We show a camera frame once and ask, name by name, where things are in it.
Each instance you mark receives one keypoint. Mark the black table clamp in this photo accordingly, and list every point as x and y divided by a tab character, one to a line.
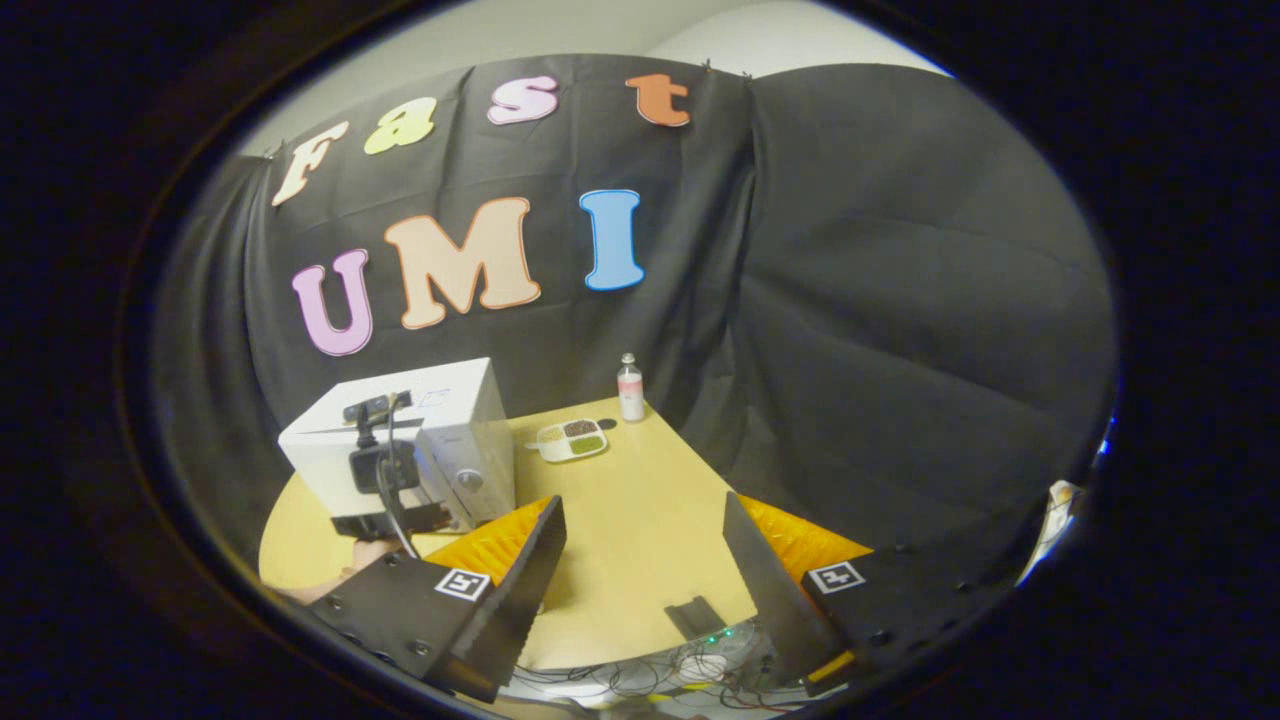
695	618

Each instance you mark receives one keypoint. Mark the white divided dish of beans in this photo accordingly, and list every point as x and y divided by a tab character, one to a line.
570	440

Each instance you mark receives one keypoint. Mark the black backdrop cloth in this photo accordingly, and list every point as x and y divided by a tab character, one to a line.
880	300

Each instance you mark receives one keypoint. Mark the white microwave oven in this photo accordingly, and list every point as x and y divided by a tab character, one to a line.
465	420

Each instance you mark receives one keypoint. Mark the small pink label bottle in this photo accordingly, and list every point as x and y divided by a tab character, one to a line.
631	395

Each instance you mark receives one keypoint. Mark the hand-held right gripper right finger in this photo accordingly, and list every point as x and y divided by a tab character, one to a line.
770	600

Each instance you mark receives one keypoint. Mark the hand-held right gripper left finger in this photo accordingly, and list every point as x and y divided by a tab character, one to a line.
520	600

